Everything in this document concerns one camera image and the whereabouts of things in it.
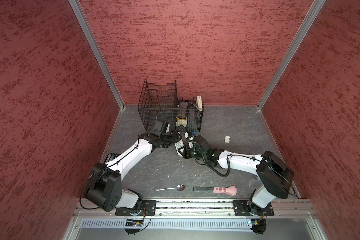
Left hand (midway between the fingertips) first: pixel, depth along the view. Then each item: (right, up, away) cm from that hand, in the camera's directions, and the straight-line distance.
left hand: (178, 141), depth 84 cm
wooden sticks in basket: (+13, +24, +11) cm, 29 cm away
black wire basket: (-17, +27, +41) cm, 52 cm away
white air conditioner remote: (0, -2, -1) cm, 2 cm away
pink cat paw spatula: (+28, -25, -6) cm, 38 cm away
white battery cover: (+33, -1, +16) cm, 37 cm away
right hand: (0, -7, -1) cm, 7 cm away
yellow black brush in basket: (+1, +13, +22) cm, 25 cm away
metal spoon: (+1, -25, -5) cm, 25 cm away
